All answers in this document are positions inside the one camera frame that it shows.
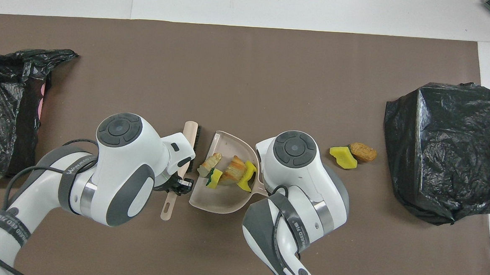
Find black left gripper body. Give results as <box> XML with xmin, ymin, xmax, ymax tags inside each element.
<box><xmin>153</xmin><ymin>171</ymin><xmax>181</xmax><ymax>194</ymax></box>

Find green and yellow sponge wedge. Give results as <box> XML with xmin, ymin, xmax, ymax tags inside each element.
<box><xmin>207</xmin><ymin>168</ymin><xmax>224</xmax><ymax>190</ymax></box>

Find croissant bread piece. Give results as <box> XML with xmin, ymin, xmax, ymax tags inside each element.
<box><xmin>197</xmin><ymin>152</ymin><xmax>223</xmax><ymax>179</ymax></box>
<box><xmin>219</xmin><ymin>154</ymin><xmax>248</xmax><ymax>186</ymax></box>

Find beige plastic dustpan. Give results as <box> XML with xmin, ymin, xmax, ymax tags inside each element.
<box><xmin>188</xmin><ymin>129</ymin><xmax>271</xmax><ymax>216</ymax></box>

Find beige hand brush black bristles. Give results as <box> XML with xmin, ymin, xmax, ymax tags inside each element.
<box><xmin>160</xmin><ymin>120</ymin><xmax>203</xmax><ymax>223</ymax></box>

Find notched yellow sponge piece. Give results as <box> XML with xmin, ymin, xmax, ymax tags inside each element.
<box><xmin>237</xmin><ymin>160</ymin><xmax>259</xmax><ymax>193</ymax></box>

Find yellow sponge piece green edge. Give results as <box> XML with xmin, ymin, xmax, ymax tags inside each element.
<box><xmin>328</xmin><ymin>145</ymin><xmax>359</xmax><ymax>170</ymax></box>

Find brown fried nugget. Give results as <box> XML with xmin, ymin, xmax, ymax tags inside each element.
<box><xmin>348</xmin><ymin>142</ymin><xmax>378</xmax><ymax>163</ymax></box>

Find pink bin with black bag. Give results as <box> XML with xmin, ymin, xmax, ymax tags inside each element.
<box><xmin>0</xmin><ymin>46</ymin><xmax>79</xmax><ymax>185</ymax></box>

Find brown table mat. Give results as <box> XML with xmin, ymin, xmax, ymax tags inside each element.
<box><xmin>0</xmin><ymin>12</ymin><xmax>490</xmax><ymax>275</ymax></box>

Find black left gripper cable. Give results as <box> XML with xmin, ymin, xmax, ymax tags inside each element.
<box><xmin>0</xmin><ymin>134</ymin><xmax>101</xmax><ymax>275</ymax></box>

